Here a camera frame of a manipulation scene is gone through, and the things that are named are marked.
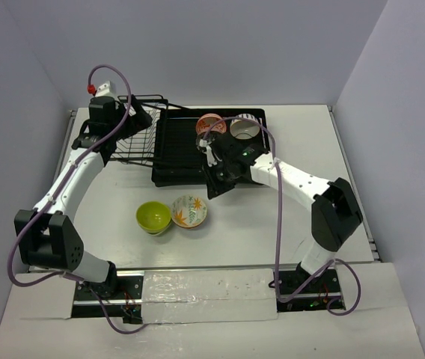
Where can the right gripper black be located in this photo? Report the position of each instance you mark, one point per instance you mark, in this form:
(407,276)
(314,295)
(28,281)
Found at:
(214,188)

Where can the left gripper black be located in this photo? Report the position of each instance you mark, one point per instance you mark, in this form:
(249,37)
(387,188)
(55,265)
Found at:
(134,114)

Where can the leaf pattern white bowl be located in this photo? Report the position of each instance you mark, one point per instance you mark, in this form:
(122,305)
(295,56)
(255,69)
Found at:
(189,211)

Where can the orange floral bowl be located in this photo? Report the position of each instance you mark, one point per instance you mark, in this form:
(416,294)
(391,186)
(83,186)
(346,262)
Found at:
(208,121)

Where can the white bowl pink rim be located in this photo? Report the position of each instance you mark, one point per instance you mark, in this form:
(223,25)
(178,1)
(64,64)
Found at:
(244,127)

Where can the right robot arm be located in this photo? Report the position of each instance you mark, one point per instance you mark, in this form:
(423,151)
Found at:
(334,209)

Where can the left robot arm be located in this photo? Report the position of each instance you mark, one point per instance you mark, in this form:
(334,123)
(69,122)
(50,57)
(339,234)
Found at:
(46,236)

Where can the black dish rack tray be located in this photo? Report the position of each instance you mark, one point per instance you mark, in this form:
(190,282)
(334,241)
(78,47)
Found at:
(176,159)

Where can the green bowl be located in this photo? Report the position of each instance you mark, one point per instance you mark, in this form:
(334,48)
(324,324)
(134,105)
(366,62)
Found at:
(153,217)

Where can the white taped sheet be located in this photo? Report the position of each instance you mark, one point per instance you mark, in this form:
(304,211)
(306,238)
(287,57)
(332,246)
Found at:
(183,297)

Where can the black wire plate rack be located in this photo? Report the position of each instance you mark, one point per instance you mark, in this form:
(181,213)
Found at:
(139,149)

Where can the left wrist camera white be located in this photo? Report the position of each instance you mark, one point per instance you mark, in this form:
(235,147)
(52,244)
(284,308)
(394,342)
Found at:
(106,89)

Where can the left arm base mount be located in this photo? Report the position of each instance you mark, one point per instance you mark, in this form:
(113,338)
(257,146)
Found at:
(125,303)

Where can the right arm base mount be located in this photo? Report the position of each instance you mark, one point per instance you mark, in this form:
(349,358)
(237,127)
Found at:
(317,295)

